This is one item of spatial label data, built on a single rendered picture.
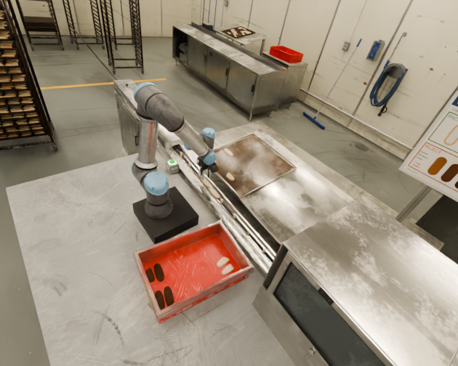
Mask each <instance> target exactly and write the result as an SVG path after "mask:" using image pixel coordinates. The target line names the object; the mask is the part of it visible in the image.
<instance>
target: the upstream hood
mask: <svg viewBox="0 0 458 366"><path fill-rule="evenodd" d="M113 82H114V86H115V87H116V88H117V90H118V91H119V92H120V94H121V95H122V96H123V98H124V99H125V100H126V101H127V102H128V103H129V105H130V106H131V107H132V109H133V110H134V111H135V112H136V113H137V103H136V102H135V100H134V96H133V94H134V90H135V88H136V87H137V85H136V84H135V83H134V82H133V81H132V80H131V79H127V80H115V81H113ZM157 140H158V141H159V142H160V143H161V144H162V146H163V147H164V148H165V149H168V148H171V147H172V145H178V144H180V145H184V144H183V141H182V140H181V139H180V138H179V137H178V136H176V135H175V134H174V133H172V132H169V131H167V130H166V129H165V128H164V127H163V126H162V125H160V124H158V136H157Z"/></svg>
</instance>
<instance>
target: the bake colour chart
mask: <svg viewBox="0 0 458 366"><path fill-rule="evenodd" d="M399 170H400V171H402V172H404V173H406V174H408V175H409V176H412V177H414V178H415V179H417V180H419V181H421V182H422V183H424V184H426V185H428V186H429V187H432V188H433V189H435V190H437V191H439V192H441V193H443V194H444V195H446V196H448V197H450V198H451V199H453V200H455V201H457V202H458V90H457V91H456V93H455V94H454V96H453V97H452V98H451V99H450V101H449V102H448V104H447V105H446V106H445V108H444V109H443V110H442V111H441V113H440V114H439V116H438V117H437V118H436V119H435V121H434V122H433V124H432V125H431V126H430V128H429V129H428V130H427V131H426V133H425V134H424V136H423V137H422V138H421V140H420V141H419V142H418V143H417V145H416V147H415V148H414V149H413V150H412V151H411V153H410V154H409V156H408V157H407V159H406V160H405V161H404V162H403V164H402V165H401V167H400V168H399Z"/></svg>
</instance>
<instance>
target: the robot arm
mask: <svg viewBox="0 0 458 366"><path fill-rule="evenodd" d="M133 96H134V100H135V102H136V103H137V115H138V116H139V117H140V134H139V149H138V157H136V158H135V160H134V162H133V163H132V166H131V170H132V173H133V175H134V177H135V178H136V179H137V180H138V182H139V183H140V185H141V186H142V188H143V189H144V191H145V193H146V198H147V200H146V203H145V212H146V214H147V215H148V216H149V217H150V218H153V219H162V218H165V217H167V216H168V215H170V213H171V212H172V202H171V200H170V199H169V182H168V179H167V177H166V175H165V174H163V173H159V171H158V170H157V165H158V161H157V160H156V159H155V157H156V144H157V136H158V124H160V125H162V126H163V127H164V128H165V129H166V130H167V131H169V132H172V133H174V134H175V135H176V136H178V137H179V138H180V139H181V140H182V141H183V144H184V147H185V149H186V150H192V151H194V153H195V154H197V156H198V157H197V164H198V165H199V166H200V167H201V168H200V170H198V173H199V174H200V176H201V179H202V180H204V177H205V176H204V174H205V173H206V171H205V170H207V171H208V178H209V177H210V176H211V174H212V173H215V172H217V171H218V170H219V169H218V167H217V164H216V163H215V161H216V159H217V156H216V154H215V153H214V152H213V150H214V138H215V130H214V129H211V128H205V129H203V131H202V134H197V133H196V132H195V131H194V130H192V128H191V127H190V126H189V125H188V124H187V123H186V122H185V118H184V116H183V115H182V114H181V112H180V111H179V110H178V109H177V107H176V106H175V104H174V103H173V101H171V99H170V98H169V97H168V96H166V95H165V93H163V92H162V90H160V88H158V87H157V86H156V85H155V84H152V83H150V82H144V83H141V84H140V85H139V86H137V87H136V88H135V90H134V94H133ZM204 169H205V170H204Z"/></svg>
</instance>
